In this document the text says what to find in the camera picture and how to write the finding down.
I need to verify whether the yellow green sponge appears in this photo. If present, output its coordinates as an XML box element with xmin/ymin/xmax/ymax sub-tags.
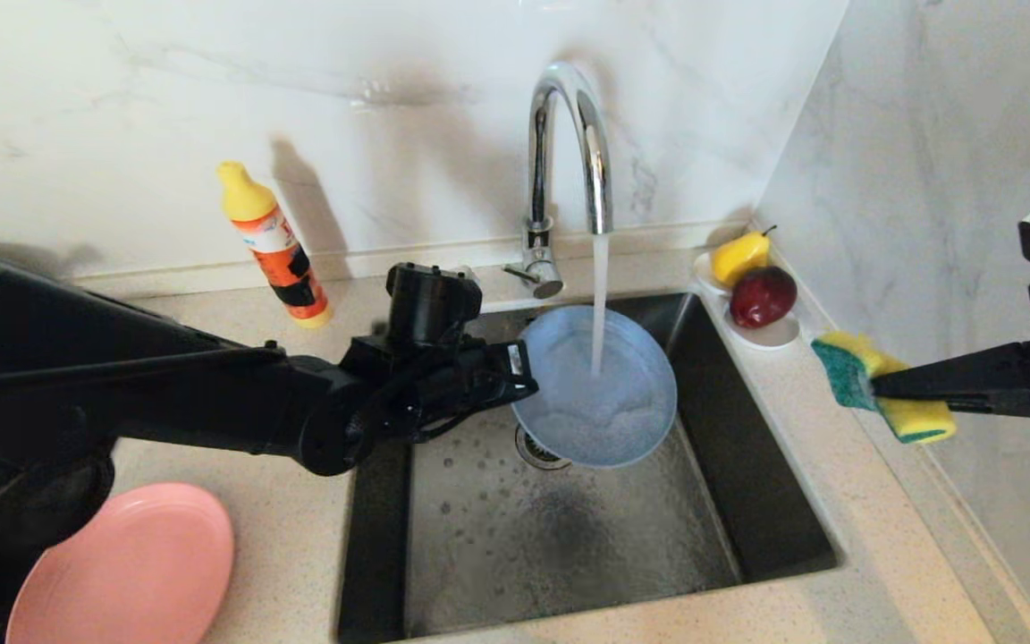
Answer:
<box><xmin>812</xmin><ymin>331</ymin><xmax>958</xmax><ymax>445</ymax></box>

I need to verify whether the blue grey plate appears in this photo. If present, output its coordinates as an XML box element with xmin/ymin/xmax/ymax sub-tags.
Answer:
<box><xmin>511</xmin><ymin>305</ymin><xmax>679</xmax><ymax>470</ymax></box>

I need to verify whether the orange dish soap bottle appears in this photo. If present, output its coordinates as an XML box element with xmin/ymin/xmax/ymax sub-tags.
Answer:
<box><xmin>215</xmin><ymin>161</ymin><xmax>334</xmax><ymax>329</ymax></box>

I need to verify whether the chrome gooseneck faucet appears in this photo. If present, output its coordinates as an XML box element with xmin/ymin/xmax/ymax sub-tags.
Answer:
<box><xmin>502</xmin><ymin>61</ymin><xmax>614</xmax><ymax>300</ymax></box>

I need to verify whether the pink plate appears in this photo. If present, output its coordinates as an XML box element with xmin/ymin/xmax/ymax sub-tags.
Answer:
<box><xmin>5</xmin><ymin>483</ymin><xmax>236</xmax><ymax>644</ymax></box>

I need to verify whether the metal sink drain strainer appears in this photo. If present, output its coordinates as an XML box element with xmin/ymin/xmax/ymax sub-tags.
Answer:
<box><xmin>515</xmin><ymin>428</ymin><xmax>570</xmax><ymax>471</ymax></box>

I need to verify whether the stainless steel sink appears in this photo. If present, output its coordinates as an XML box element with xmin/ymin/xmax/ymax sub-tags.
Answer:
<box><xmin>337</xmin><ymin>292</ymin><xmax>841</xmax><ymax>643</ymax></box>

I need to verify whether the white fruit dish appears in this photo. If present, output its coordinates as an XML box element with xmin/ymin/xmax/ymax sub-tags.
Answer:
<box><xmin>692</xmin><ymin>250</ymin><xmax>801</xmax><ymax>351</ymax></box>

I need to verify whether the red apple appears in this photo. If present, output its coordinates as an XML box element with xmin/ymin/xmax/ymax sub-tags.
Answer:
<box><xmin>729</xmin><ymin>266</ymin><xmax>798</xmax><ymax>329</ymax></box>

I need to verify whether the yellow pear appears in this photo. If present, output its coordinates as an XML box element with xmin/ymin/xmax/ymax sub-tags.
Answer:
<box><xmin>713</xmin><ymin>225</ymin><xmax>777</xmax><ymax>287</ymax></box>

